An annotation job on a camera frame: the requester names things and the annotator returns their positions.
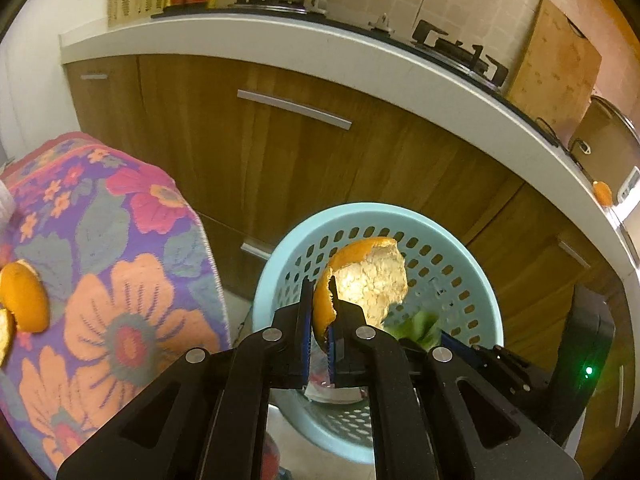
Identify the light blue plastic basket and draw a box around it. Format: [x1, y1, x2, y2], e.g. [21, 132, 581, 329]
[252, 202, 503, 466]

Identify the beige pot with lid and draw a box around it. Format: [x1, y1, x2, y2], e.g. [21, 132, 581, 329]
[567, 95, 640, 186]

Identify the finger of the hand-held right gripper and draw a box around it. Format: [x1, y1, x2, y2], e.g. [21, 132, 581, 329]
[440, 330, 533, 396]

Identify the white kitchen countertop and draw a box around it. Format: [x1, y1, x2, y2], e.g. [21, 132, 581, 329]
[60, 7, 640, 286]

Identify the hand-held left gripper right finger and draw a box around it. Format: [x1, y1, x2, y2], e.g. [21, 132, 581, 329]
[326, 275, 584, 480]

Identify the long silver cabinet handle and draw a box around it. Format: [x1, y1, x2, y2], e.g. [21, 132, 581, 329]
[237, 89, 352, 131]

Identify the narrow wooden cabinet door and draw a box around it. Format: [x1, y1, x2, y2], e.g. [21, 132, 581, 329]
[65, 55, 143, 158]

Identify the yellow utensil basket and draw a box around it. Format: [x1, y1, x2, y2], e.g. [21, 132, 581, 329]
[107, 0, 168, 28]

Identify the wooden cutting board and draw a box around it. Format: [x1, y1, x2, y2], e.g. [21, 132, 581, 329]
[505, 0, 602, 146]

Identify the green bok choy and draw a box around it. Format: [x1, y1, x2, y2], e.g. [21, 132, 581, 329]
[385, 310, 443, 351]

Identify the floral printed cloth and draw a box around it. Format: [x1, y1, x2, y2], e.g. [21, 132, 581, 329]
[0, 131, 231, 480]

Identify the wide wooden cabinet door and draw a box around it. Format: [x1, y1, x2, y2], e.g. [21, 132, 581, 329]
[137, 55, 526, 306]

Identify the orange peel piece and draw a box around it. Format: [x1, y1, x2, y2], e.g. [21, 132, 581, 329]
[0, 259, 51, 333]
[0, 308, 17, 367]

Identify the black gas stove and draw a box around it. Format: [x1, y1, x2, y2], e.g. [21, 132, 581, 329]
[150, 0, 511, 96]

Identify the large orange peel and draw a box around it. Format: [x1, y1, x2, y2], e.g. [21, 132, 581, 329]
[312, 236, 408, 348]

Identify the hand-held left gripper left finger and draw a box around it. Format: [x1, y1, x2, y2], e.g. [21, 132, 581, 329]
[56, 279, 315, 480]

